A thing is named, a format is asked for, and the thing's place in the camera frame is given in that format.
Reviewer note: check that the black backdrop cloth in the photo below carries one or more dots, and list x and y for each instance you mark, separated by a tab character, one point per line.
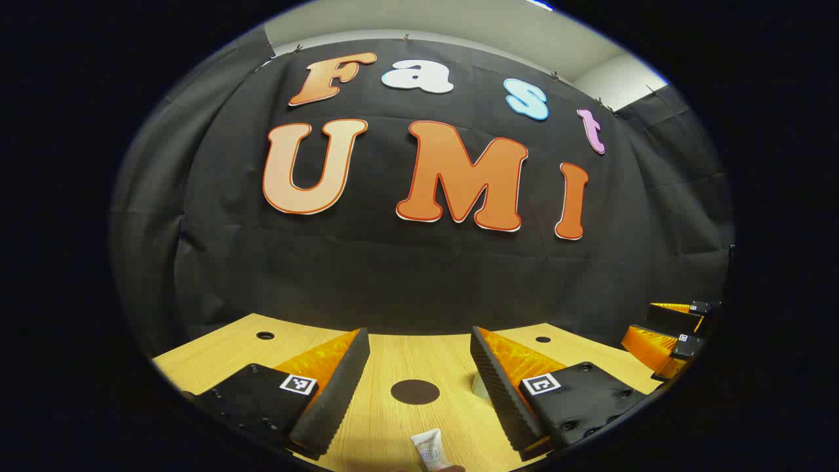
393	275

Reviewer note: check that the white toothpaste tube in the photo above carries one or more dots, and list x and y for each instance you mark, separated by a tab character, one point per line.
430	449

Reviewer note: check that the dark brown round coaster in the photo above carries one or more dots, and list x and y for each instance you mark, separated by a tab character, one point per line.
415	392

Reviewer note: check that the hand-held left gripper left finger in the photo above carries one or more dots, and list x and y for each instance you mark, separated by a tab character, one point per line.
331	406

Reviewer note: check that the light wooden desktop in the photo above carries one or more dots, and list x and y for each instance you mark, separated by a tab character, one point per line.
387	360

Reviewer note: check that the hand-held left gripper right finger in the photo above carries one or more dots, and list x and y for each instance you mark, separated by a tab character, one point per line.
501	400

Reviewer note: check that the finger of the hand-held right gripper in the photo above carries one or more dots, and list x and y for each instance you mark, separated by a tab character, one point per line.
655	351
675	318

